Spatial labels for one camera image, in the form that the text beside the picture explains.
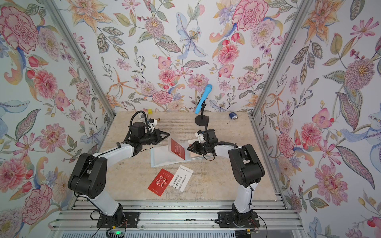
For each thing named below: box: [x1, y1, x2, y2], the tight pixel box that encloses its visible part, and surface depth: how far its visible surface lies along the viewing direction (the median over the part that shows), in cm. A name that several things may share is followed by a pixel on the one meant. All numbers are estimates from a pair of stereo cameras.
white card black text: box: [168, 164, 194, 193], surface depth 90 cm
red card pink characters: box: [147, 168, 175, 197], surface depth 88 cm
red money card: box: [170, 138, 186, 161], surface depth 94 cm
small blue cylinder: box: [228, 112, 239, 120], surface depth 120 cm
